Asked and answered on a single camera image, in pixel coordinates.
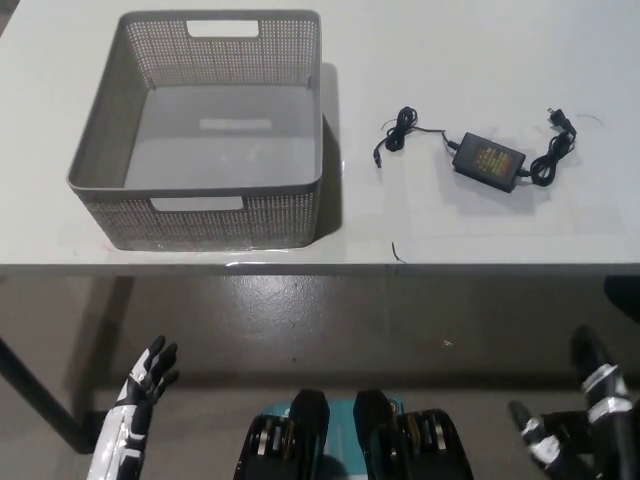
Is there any robot left white black hand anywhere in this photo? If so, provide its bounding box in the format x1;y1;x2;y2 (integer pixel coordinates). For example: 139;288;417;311
92;334;181;480

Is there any robot right black white hand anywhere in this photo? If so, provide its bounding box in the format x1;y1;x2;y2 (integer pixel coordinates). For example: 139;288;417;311
507;325;640;480

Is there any black power adapter with cord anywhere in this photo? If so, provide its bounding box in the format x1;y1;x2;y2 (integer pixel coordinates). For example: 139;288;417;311
373;104;578;194

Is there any black floor tape patch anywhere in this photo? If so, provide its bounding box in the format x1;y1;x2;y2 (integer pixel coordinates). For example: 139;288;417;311
85;408;110;442

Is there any dark grey metal table leg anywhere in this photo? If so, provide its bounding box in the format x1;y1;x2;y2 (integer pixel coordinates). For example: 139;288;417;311
0;333;97;455

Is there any black rounded object under table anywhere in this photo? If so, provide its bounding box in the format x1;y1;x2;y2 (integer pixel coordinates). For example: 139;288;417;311
603;276;640;317

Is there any robot left black ribbed block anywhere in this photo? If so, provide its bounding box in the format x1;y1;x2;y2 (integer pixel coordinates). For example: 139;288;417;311
233;388;331;480

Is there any robot black ribbed block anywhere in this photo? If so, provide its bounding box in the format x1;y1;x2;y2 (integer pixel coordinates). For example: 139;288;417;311
352;388;474;480
233;388;331;480

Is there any robot right black ribbed block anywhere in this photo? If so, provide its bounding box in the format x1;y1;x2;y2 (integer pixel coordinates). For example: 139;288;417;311
352;388;474;480

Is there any grey perforated plastic basket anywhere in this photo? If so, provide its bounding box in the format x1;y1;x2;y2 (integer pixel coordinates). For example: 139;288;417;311
66;8;324;252

